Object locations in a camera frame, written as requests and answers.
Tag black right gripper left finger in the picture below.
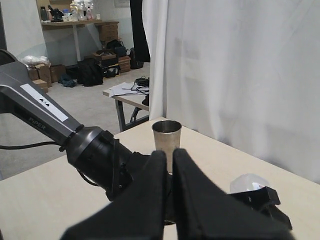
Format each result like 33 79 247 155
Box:
61 151 167 240

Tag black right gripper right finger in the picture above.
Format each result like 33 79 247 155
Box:
172 149 294 240

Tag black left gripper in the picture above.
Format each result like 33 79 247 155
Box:
104 151 293 231

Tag clear plastic measuring container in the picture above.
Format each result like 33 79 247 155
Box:
229 173 270 194

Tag stainless steel cup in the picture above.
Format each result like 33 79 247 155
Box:
152 119 182 174

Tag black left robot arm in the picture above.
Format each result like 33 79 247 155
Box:
0 50 292 240

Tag wooden side table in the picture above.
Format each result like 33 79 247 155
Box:
102 82 149 132

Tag white papers on table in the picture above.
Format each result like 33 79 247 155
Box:
108 82 136 98

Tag black backpack on floor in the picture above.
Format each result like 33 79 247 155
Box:
77 58 103 87

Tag cardboard boxes pile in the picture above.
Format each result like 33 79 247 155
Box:
26 22 132 93

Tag black hanging cloth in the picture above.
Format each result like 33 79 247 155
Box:
129 0 151 63

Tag white backdrop curtain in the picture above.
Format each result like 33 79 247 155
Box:
142 0 320 183

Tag wooden shelf with items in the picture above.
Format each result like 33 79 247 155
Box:
36 0 119 62

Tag black power strip cables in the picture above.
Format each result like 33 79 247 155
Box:
129 76 151 97

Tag black camera cable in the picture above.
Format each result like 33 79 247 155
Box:
0 141 58 151

